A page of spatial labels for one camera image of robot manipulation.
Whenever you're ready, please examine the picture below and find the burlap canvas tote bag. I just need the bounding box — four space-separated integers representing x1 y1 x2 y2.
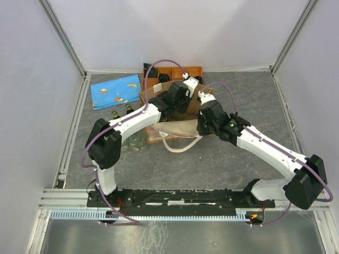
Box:
151 84 213 153

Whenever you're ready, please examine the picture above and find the green glass beverage bottle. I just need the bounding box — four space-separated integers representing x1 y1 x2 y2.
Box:
125 104 135 115

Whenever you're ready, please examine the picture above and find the clear soda water bottle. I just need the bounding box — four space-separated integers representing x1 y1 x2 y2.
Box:
128 132 145 152

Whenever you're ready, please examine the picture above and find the green perrier glass bottle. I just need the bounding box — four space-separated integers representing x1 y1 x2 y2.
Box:
112 111 121 120

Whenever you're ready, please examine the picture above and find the green soda water bottle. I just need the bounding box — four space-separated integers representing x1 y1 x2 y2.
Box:
173 105 187 121

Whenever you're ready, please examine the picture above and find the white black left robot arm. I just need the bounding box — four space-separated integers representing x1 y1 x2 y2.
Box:
85 78 198 206

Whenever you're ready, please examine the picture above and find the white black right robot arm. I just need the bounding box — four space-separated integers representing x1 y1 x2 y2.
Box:
197 99 327 210

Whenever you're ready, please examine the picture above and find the orange wooden compartment tray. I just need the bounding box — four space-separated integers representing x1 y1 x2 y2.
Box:
147 66 203 88

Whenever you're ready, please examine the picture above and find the dark yellow-patterned rolled sock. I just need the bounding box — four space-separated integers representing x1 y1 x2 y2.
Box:
194 76 204 85

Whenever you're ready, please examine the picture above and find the dark orange-striped rolled sock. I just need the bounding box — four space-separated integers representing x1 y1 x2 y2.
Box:
158 73 171 83

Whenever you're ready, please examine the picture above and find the dark patterned rolled sock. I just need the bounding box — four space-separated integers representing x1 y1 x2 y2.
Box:
143 63 158 78

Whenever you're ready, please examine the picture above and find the blue space-print cloth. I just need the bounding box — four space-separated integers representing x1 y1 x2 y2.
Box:
91 75 141 110

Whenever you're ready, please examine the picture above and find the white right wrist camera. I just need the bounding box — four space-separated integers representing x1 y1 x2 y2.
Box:
197 91 216 105

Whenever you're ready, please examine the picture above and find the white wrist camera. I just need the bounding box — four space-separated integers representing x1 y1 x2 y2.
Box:
182 72 199 98
197 91 216 105

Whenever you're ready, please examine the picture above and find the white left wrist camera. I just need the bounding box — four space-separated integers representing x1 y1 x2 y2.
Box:
182 72 199 98

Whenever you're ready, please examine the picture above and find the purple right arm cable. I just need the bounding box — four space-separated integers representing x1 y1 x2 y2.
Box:
199 81 334 227

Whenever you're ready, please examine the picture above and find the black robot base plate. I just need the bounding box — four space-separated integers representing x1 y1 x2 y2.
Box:
86 188 276 216

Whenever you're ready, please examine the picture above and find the light blue cable duct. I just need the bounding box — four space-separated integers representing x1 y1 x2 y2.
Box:
50 208 252 220

